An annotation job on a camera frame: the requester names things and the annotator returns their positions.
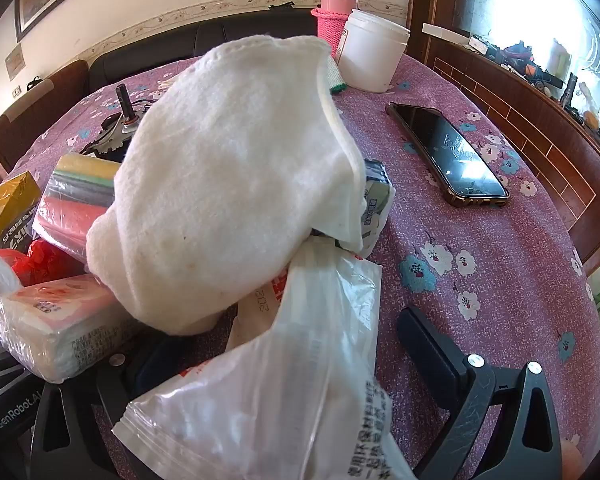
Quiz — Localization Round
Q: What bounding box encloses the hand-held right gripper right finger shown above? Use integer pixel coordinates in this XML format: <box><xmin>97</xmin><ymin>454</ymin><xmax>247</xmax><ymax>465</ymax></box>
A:
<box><xmin>397</xmin><ymin>307</ymin><xmax>563</xmax><ymax>480</ymax></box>

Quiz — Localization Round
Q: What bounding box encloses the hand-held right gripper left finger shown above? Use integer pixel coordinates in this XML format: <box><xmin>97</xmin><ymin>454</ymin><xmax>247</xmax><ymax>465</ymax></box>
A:
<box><xmin>30</xmin><ymin>350</ymin><xmax>146</xmax><ymax>480</ymax></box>

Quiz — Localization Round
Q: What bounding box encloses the clear plastic zip bag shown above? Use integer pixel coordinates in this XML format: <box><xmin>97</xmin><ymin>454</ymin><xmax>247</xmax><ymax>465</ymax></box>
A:
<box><xmin>111</xmin><ymin>240</ymin><xmax>396</xmax><ymax>480</ymax></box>

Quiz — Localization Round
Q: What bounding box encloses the yellow cardboard box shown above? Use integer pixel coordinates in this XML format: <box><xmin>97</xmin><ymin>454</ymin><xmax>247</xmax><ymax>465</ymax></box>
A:
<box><xmin>0</xmin><ymin>171</ymin><xmax>41</xmax><ymax>261</ymax></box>

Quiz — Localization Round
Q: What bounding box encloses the white towel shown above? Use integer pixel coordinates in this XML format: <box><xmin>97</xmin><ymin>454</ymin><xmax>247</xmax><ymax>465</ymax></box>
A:
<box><xmin>86</xmin><ymin>35</ymin><xmax>367</xmax><ymax>336</ymax></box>

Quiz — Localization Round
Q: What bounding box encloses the purple floral tablecloth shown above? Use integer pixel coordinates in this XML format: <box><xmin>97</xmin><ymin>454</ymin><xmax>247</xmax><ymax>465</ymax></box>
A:
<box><xmin>0</xmin><ymin>50</ymin><xmax>600</xmax><ymax>480</ymax></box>

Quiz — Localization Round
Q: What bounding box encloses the pink white tissue pack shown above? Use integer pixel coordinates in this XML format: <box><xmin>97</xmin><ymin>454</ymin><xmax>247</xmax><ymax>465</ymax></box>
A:
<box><xmin>0</xmin><ymin>274</ymin><xmax>141</xmax><ymax>383</ymax></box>

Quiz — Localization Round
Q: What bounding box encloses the green white tissue pack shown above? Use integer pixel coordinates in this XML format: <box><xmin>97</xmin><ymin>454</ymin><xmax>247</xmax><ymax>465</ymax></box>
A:
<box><xmin>310</xmin><ymin>159</ymin><xmax>397</xmax><ymax>261</ymax></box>

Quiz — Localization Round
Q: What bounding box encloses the black smartphone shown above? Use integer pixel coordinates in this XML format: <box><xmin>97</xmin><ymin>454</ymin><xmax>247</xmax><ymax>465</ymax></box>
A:
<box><xmin>385</xmin><ymin>102</ymin><xmax>511</xmax><ymax>208</ymax></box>

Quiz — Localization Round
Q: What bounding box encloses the pack of colourful cloths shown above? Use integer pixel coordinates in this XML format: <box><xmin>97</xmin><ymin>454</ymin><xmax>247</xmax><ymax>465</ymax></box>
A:
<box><xmin>32</xmin><ymin>154</ymin><xmax>123</xmax><ymax>263</ymax></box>

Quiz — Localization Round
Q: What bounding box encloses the wooden cabinet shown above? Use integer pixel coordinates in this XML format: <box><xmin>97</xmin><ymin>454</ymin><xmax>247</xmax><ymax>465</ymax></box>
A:
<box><xmin>422</xmin><ymin>22</ymin><xmax>600</xmax><ymax>271</ymax></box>

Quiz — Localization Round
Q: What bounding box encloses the green edged cloth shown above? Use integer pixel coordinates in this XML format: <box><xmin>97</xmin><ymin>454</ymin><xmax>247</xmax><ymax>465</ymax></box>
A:
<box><xmin>326</xmin><ymin>56</ymin><xmax>349</xmax><ymax>96</ymax></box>

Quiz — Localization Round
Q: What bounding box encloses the white plastic jar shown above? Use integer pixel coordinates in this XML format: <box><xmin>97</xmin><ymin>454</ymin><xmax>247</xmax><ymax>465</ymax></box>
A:
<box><xmin>336</xmin><ymin>9</ymin><xmax>411</xmax><ymax>93</ymax></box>

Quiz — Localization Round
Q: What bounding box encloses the clutter of small tools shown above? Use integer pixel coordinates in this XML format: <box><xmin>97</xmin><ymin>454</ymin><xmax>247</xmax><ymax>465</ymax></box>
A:
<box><xmin>467</xmin><ymin>35</ymin><xmax>600</xmax><ymax>161</ymax></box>

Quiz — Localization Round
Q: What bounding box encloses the black motor tool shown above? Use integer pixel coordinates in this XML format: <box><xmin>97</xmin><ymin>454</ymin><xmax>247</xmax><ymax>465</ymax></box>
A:
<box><xmin>80</xmin><ymin>84</ymin><xmax>153</xmax><ymax>156</ymax></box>

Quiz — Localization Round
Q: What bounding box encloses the pink knitted bottle sleeve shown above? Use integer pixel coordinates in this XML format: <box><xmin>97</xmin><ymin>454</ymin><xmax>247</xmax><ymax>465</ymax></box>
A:
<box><xmin>311</xmin><ymin>6</ymin><xmax>350</xmax><ymax>59</ymax></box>

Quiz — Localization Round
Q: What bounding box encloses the black sofa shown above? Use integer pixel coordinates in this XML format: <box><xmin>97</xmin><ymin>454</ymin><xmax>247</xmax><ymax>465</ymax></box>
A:
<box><xmin>89</xmin><ymin>19</ymin><xmax>321</xmax><ymax>93</ymax></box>

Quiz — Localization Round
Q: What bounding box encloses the wooden window frame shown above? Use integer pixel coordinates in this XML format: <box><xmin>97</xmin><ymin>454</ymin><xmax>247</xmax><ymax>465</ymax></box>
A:
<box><xmin>408</xmin><ymin>0</ymin><xmax>461</xmax><ymax>68</ymax></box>

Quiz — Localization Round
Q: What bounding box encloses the wall plaque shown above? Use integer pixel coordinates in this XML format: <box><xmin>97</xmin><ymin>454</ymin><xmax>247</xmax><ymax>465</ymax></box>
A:
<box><xmin>5</xmin><ymin>44</ymin><xmax>27</xmax><ymax>81</ymax></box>

